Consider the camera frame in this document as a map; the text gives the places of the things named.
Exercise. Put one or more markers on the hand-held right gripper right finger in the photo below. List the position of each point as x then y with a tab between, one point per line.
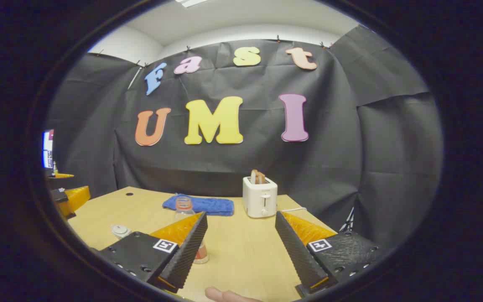
298	256

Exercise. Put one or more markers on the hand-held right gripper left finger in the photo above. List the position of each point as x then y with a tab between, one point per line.
187	256

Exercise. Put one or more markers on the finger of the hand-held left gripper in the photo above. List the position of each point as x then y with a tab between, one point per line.
78	196
61	175

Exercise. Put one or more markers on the clear water bottle red label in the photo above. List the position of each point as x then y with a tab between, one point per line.
184	207

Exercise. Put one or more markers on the blue towel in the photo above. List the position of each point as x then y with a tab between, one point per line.
212	205

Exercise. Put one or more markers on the black tripod stand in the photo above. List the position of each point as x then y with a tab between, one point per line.
349	222

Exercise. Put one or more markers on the white toaster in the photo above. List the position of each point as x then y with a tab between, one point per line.
258	197

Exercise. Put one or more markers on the toast slice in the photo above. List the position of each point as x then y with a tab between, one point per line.
261	178
253	176

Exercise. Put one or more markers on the black backdrop cloth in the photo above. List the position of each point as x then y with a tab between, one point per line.
266	167

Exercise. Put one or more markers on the ceiling light panel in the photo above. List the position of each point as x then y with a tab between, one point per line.
191	2

